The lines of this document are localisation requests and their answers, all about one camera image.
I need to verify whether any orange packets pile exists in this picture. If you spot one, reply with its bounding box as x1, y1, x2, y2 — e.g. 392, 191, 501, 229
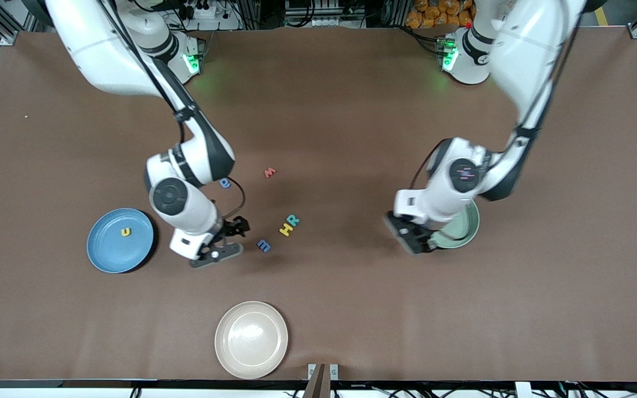
405, 0, 477, 29

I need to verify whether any blue plate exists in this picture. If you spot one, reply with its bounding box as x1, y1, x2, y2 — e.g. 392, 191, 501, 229
86, 208, 155, 274

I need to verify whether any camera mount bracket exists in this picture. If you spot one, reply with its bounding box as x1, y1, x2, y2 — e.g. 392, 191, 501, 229
307, 363, 340, 398

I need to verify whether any white power strip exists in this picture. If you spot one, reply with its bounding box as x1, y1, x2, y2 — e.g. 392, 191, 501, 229
177, 0, 242, 31

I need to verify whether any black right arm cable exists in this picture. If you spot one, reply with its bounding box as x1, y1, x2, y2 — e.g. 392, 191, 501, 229
95, 0, 246, 221

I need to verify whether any dark control box with cables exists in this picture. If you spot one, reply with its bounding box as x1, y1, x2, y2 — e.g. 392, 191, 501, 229
284, 0, 368, 29

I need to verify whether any pale green plate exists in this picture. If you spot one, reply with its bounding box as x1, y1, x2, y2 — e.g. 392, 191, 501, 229
429, 199, 481, 249

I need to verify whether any beige plate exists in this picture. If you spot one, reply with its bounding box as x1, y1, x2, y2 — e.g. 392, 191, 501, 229
215, 301, 289, 380

